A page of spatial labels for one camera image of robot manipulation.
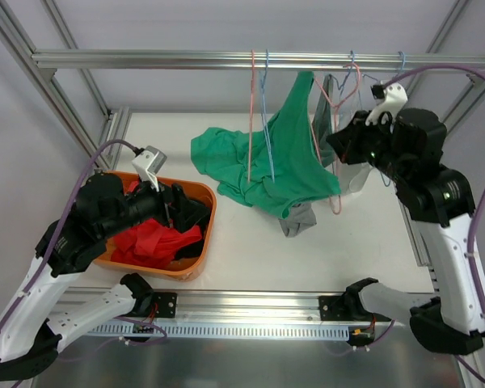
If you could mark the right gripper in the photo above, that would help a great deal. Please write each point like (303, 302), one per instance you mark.
(356, 135)

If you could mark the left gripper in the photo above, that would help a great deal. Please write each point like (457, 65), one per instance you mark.
(176, 200)

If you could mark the red tank top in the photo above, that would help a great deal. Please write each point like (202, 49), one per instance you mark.
(149, 245)

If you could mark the pink hanger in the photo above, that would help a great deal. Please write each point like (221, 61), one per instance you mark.
(251, 115)
(335, 202)

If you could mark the green tank top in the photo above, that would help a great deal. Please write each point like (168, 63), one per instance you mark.
(221, 154)

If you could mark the black tank top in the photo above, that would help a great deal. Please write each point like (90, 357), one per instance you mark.
(190, 216)

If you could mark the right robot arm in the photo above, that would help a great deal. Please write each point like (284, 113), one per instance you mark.
(407, 148)

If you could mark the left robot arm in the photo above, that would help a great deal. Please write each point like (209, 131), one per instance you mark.
(31, 337)

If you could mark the white tank top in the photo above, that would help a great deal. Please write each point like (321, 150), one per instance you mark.
(352, 177)

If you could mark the grey tank top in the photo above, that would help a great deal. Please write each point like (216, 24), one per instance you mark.
(301, 216)

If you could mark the orange plastic basket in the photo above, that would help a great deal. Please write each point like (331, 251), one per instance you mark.
(183, 269)

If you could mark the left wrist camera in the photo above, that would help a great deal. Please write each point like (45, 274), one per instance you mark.
(147, 165)

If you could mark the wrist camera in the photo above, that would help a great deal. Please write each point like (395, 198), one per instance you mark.
(391, 98)
(147, 165)

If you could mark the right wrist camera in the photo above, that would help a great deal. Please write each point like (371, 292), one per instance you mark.
(391, 98)

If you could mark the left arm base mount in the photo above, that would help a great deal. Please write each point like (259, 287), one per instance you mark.
(163, 305)

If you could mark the white slotted cable duct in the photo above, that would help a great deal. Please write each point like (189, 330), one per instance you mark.
(174, 330)

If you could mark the aluminium hanging rail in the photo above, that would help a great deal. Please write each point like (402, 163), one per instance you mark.
(138, 59)

